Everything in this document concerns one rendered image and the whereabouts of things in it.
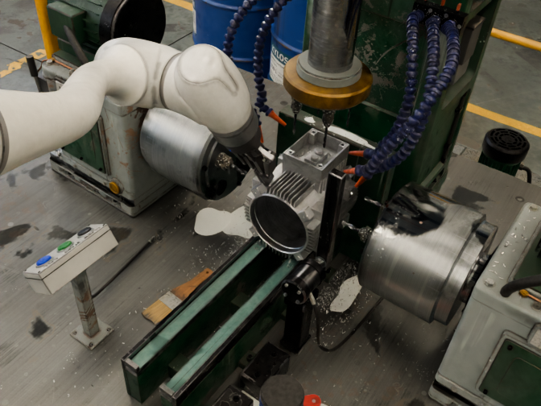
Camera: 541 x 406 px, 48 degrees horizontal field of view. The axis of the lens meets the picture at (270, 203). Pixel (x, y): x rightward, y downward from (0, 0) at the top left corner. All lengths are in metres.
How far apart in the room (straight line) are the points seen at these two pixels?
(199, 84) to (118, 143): 0.62
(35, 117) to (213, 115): 0.39
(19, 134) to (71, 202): 1.09
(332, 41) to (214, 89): 0.29
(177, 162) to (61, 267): 0.38
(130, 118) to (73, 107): 0.75
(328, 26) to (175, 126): 0.46
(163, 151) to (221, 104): 0.48
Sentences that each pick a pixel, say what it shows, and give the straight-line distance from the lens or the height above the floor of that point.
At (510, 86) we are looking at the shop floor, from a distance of 4.18.
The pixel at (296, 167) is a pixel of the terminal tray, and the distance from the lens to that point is 1.32.
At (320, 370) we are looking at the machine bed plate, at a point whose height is 0.80.
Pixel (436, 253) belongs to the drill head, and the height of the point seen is 1.13.
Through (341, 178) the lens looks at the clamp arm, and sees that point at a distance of 1.11.
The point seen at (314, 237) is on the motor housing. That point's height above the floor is 1.03.
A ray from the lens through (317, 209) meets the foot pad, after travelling 1.29.
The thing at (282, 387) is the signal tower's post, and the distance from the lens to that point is 0.85.
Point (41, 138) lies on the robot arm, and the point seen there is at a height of 1.55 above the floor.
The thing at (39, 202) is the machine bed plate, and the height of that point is 0.80.
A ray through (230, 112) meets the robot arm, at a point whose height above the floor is 1.39.
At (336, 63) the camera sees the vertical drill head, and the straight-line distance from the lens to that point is 1.19.
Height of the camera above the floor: 1.95
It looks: 42 degrees down
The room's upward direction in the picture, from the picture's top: 4 degrees clockwise
